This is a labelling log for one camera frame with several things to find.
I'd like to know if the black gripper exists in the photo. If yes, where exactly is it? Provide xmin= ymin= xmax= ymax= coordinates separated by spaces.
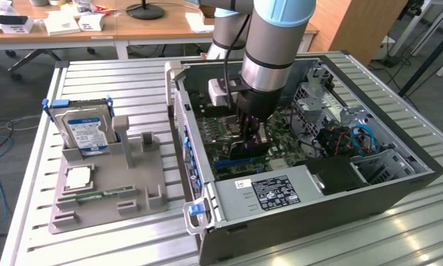
xmin=236 ymin=88 xmax=282 ymax=123

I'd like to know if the green graphics card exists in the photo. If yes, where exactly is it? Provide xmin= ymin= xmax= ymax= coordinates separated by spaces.
xmin=227 ymin=140 xmax=271 ymax=163

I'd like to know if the CPU socket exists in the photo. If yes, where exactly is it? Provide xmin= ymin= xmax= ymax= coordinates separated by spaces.
xmin=220 ymin=116 xmax=244 ymax=139

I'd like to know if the silver metal drive cage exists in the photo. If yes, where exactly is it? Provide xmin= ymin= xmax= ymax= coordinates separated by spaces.
xmin=290 ymin=62 xmax=366 ymax=145

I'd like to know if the green motherboard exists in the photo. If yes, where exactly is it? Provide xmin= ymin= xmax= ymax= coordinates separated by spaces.
xmin=198 ymin=98 xmax=310 ymax=181

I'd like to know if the silver chipset heatsink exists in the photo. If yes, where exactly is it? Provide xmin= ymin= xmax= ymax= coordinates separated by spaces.
xmin=267 ymin=159 xmax=292 ymax=170

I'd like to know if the blue expansion slot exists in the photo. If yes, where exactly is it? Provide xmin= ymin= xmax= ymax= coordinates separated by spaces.
xmin=212 ymin=157 xmax=254 ymax=168

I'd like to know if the white paper stack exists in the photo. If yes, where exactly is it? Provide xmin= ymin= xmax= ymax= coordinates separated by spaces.
xmin=185 ymin=12 xmax=215 ymax=33

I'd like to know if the grey power supply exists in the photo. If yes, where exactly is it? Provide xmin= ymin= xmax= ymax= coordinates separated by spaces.
xmin=210 ymin=165 xmax=326 ymax=221

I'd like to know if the brown cardboard box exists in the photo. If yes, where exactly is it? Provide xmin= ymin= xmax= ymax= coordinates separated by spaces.
xmin=198 ymin=4 xmax=216 ymax=19

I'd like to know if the wooden cabinet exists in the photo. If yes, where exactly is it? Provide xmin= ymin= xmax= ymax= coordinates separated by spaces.
xmin=294 ymin=0 xmax=410 ymax=66

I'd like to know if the dark power strip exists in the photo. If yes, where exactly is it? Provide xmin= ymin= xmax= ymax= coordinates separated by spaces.
xmin=382 ymin=55 xmax=406 ymax=69

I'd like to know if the silver disk bay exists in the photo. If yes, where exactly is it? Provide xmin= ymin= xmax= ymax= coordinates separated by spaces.
xmin=350 ymin=149 xmax=427 ymax=186

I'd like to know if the wooden desk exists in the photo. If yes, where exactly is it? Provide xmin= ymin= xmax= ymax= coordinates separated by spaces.
xmin=115 ymin=0 xmax=319 ymax=60
xmin=0 ymin=0 xmax=118 ymax=52

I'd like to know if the black open PC case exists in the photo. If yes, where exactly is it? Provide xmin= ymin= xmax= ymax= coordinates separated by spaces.
xmin=165 ymin=51 xmax=443 ymax=266

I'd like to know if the black round lamp base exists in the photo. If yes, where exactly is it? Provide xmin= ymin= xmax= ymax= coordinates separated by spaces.
xmin=125 ymin=0 xmax=165 ymax=21

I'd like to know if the hard disk with blue label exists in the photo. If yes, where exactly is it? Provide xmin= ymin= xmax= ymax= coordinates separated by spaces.
xmin=47 ymin=107 xmax=111 ymax=152

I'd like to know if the grey parts rack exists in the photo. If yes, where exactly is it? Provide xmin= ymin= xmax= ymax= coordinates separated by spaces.
xmin=47 ymin=115 xmax=170 ymax=236

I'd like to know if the black tripod pole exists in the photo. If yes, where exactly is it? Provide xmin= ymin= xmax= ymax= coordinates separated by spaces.
xmin=398 ymin=27 xmax=443 ymax=98

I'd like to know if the blue disk carrier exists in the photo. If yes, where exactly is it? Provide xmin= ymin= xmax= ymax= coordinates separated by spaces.
xmin=41 ymin=97 xmax=114 ymax=124

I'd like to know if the green RAM stick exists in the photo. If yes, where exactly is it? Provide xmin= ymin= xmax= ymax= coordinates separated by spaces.
xmin=57 ymin=187 xmax=134 ymax=202

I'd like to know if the small printed white box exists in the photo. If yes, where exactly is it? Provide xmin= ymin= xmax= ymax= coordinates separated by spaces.
xmin=77 ymin=13 xmax=105 ymax=32

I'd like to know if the silver CPU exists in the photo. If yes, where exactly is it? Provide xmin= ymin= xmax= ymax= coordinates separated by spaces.
xmin=63 ymin=167 xmax=94 ymax=190

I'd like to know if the flat white box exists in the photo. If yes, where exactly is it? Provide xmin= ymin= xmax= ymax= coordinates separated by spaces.
xmin=43 ymin=11 xmax=81 ymax=37

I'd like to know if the black wheeled chair base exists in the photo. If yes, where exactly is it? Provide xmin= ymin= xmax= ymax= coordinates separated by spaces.
xmin=5 ymin=48 xmax=97 ymax=81

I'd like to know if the white box with black tablet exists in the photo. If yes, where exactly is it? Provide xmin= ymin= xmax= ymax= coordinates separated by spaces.
xmin=0 ymin=15 xmax=34 ymax=34

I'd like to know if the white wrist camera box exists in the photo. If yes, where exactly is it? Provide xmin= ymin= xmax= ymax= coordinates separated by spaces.
xmin=207 ymin=78 xmax=240 ymax=108

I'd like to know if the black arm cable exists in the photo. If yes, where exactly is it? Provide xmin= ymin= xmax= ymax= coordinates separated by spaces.
xmin=223 ymin=13 xmax=251 ymax=110

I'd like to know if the red wire bundle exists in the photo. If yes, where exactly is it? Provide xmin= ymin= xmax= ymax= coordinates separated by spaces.
xmin=338 ymin=131 xmax=356 ymax=149

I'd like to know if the blue wire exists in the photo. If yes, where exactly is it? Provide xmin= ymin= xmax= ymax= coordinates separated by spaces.
xmin=348 ymin=124 xmax=379 ymax=156

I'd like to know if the blue floor cable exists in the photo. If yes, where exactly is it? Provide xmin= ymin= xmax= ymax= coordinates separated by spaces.
xmin=0 ymin=132 xmax=15 ymax=236

